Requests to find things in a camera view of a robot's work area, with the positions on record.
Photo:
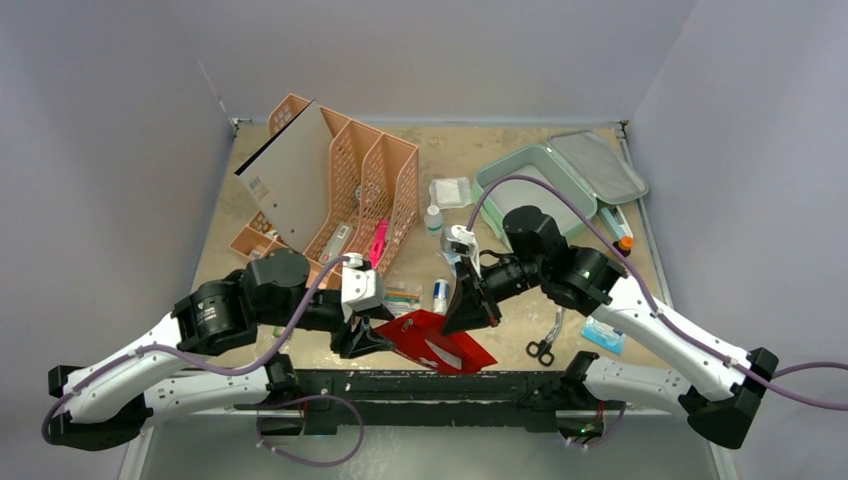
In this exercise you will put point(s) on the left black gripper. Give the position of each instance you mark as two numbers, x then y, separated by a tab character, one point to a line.
356	340

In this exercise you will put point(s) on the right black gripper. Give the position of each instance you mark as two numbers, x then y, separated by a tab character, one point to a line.
479	291

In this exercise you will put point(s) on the blue white bandage roll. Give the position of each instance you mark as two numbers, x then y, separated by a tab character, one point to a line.
441	296

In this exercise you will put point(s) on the red first aid pouch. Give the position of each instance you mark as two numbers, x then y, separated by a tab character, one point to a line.
417	337

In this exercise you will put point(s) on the alcohol wipes bag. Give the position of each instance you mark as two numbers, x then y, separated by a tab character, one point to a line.
451	259

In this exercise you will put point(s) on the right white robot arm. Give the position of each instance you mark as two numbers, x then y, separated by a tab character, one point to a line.
704	380

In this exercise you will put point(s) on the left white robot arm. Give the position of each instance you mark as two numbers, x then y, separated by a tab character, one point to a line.
168	371

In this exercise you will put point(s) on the green orange dressing packet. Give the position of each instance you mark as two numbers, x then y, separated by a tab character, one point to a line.
401	301

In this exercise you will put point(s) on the pink marker pen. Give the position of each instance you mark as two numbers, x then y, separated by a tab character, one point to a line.
379	243

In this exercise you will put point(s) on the small white plastic bottle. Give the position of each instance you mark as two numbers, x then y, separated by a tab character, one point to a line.
433	221

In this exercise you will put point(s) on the white gauze pad packet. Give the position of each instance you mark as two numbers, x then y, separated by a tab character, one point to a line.
450	193

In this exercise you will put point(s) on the blue wipes packet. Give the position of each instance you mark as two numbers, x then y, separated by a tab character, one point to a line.
604	335

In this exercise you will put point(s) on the brown bottle orange cap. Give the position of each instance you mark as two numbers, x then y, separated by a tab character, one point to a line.
624	245

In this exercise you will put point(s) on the grey folder board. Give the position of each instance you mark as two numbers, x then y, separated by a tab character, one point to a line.
288	175

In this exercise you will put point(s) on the mint green storage case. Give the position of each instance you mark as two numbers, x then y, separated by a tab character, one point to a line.
582	165

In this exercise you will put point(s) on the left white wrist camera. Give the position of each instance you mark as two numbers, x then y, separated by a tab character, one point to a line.
361	285

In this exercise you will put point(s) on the black handled scissors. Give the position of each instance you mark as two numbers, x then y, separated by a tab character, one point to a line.
542	350

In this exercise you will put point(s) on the black table front rail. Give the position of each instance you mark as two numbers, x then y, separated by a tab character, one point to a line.
530	400

